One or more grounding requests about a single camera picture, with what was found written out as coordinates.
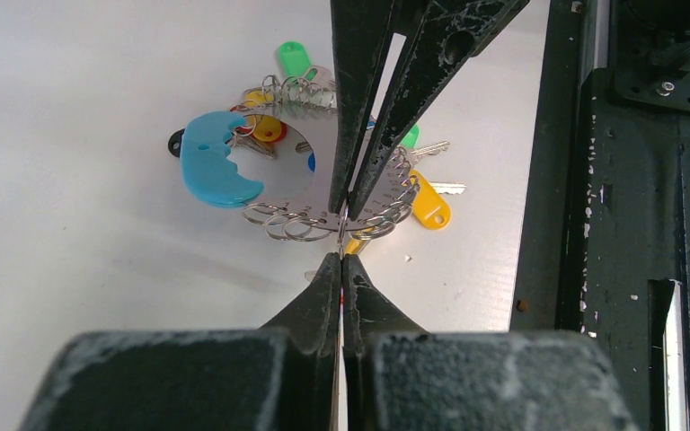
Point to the yellow key tag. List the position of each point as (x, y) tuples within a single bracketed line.
[(429, 208)]

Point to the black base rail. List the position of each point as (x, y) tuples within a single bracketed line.
[(605, 245)]

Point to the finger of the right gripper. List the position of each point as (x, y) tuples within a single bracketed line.
[(361, 34), (440, 36)]

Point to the key with red tag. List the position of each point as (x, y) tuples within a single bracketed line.
[(327, 371)]

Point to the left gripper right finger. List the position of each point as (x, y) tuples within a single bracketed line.
[(401, 377)]

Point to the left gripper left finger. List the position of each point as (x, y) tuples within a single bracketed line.
[(261, 379)]

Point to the metal key organizer ring plate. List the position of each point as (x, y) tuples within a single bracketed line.
[(265, 157)]

